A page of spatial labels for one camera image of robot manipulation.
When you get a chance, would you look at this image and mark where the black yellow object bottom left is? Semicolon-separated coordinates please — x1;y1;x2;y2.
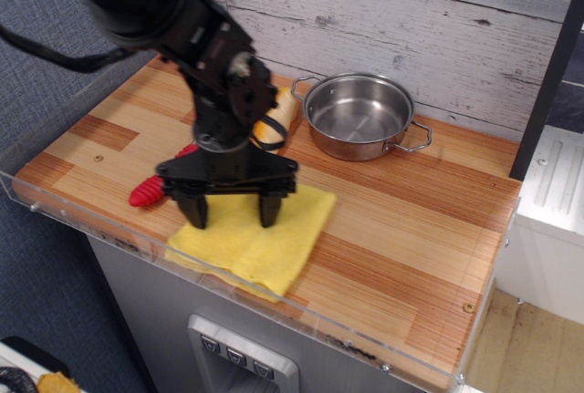
1;336;83;392

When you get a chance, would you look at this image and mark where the grey cabinet with button panel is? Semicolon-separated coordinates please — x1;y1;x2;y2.
89;238;417;392

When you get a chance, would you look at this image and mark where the stainless steel pot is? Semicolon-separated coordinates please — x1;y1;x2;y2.
291;72;433;161

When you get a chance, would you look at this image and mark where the red handled metal spoon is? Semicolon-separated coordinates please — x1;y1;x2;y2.
128;142;202;209

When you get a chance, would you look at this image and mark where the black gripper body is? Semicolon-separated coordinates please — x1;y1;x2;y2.
156;142;297;199

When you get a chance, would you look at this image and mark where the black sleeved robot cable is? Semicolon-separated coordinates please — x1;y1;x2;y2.
0;23;138;74

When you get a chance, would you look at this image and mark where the toy bread loaf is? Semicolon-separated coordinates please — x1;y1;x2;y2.
251;87;299;153

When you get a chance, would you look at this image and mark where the yellow cloth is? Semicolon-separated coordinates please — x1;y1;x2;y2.
165;185;337;302

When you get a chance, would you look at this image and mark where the dark grey right post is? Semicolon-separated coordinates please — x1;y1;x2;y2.
508;0;583;181

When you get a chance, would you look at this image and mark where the white ridged side unit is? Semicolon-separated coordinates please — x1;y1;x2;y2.
495;126;583;324

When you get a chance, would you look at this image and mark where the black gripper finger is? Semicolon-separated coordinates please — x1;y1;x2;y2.
175;195;208;229
259;192;284;228

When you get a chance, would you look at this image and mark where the clear acrylic table guard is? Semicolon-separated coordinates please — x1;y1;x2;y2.
14;58;519;392

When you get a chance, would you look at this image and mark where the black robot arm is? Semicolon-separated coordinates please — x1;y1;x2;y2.
87;0;297;229

